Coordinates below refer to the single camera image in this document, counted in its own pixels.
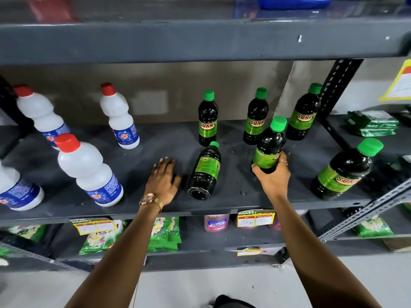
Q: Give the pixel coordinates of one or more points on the person's left hand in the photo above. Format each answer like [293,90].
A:
[162,182]

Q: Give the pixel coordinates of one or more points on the person's right hand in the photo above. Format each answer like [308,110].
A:
[276,182]

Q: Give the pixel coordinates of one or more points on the dark grey metal shelf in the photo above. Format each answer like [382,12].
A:
[395,147]
[131,169]

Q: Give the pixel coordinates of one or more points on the dark green bottle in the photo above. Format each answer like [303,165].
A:
[205,169]
[343,173]
[269,147]

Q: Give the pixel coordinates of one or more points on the row of green bottles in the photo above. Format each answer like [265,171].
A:
[208,120]

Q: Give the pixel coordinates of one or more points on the person's left forearm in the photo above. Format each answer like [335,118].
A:
[118,263]

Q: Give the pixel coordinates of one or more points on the person's right forearm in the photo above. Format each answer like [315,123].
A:
[314,259]

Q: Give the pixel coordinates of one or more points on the pink liquid bottle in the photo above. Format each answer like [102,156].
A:
[216,223]
[298,212]

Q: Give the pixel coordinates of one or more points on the white bottle red cap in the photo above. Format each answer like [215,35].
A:
[16,192]
[120,121]
[90,173]
[41,115]

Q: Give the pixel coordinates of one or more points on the person's black trousers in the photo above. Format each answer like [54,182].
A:
[232,302]

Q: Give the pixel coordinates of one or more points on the gold wristwatch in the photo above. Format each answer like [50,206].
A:
[148,198]

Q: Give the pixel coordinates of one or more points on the small yellow price tag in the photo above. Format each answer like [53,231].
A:
[248,252]
[96,226]
[256,218]

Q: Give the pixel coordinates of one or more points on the white red carton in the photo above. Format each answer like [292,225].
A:
[273,251]

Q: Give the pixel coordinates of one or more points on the stack of green soap packs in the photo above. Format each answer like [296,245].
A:
[372,123]

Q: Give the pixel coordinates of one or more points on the brown cardboard box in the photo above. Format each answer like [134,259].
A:
[398,244]

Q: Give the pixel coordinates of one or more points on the large yellow green price sign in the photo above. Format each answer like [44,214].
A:
[401,86]

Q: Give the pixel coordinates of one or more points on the blue detergent jug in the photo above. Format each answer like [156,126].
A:
[295,1]

